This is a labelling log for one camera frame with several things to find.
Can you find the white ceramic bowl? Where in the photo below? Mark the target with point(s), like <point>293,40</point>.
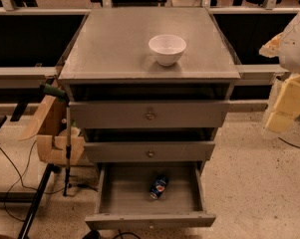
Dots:
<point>167,49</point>

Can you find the brown cardboard box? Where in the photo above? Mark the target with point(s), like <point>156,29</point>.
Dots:
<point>48,126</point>

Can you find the grey drawer cabinet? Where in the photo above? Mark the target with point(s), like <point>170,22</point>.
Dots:
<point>111,61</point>

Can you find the blue pepsi can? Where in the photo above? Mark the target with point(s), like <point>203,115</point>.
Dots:
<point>158,186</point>

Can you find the grey bottom drawer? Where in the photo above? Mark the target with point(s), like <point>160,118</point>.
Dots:
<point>124,197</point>

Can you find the grey top drawer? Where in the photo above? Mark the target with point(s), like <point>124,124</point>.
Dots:
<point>149,114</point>

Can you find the black stand leg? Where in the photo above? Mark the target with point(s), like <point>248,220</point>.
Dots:
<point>35,203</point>

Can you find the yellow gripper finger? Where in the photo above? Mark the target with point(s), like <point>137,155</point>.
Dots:
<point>271,48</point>
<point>286,108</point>

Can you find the grey middle drawer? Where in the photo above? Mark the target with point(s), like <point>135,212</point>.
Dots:
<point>142,151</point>

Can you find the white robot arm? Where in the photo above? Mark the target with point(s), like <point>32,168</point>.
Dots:
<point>286,47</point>

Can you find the grey drawer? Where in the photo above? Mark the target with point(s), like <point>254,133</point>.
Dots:
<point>142,151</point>
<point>149,114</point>
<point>124,197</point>

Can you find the green handled grabber stick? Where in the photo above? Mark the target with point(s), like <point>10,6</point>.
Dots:
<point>67,133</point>

